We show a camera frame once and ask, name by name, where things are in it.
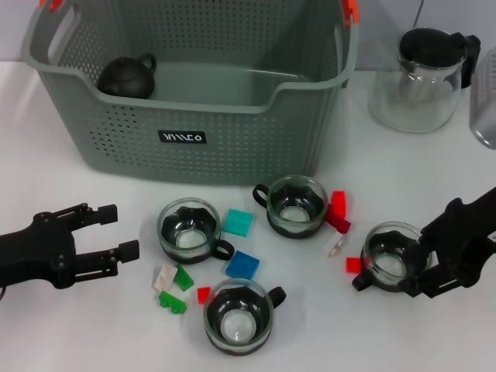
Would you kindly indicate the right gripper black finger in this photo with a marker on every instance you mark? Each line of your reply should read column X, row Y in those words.
column 430, row 284
column 436, row 236

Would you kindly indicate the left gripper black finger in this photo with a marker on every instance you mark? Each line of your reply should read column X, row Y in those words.
column 104, row 215
column 124, row 252

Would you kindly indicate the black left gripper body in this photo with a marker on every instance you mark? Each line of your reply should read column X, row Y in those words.
column 35, row 252

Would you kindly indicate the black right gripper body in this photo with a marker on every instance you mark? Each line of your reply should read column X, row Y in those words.
column 472, row 236

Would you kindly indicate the white toy brick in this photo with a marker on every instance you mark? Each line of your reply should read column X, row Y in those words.
column 162, row 277
column 333, row 244

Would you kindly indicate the green sloped toy brick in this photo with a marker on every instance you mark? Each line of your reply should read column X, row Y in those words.
column 184, row 279

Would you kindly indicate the small red toy brick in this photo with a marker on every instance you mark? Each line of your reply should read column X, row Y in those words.
column 352, row 266
column 202, row 296

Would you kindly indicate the dark red toy brick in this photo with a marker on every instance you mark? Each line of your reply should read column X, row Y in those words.
column 343, row 225

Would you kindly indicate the bright red toy brick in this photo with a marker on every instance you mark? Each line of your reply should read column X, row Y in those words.
column 338, row 203

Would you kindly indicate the grey perforated plastic storage bin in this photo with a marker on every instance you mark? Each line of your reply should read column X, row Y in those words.
column 232, row 151

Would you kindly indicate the green notched toy brick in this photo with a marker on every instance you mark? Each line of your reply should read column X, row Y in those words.
column 170, row 300

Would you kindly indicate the teal square toy brick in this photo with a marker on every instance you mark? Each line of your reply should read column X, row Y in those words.
column 238, row 222

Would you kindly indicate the blue square toy brick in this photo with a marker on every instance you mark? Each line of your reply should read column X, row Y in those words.
column 242, row 265

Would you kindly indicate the glass teapot with black lid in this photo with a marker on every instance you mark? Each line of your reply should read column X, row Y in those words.
column 414, row 110

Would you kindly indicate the black ceramic teapot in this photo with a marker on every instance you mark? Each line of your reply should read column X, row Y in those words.
column 124, row 77

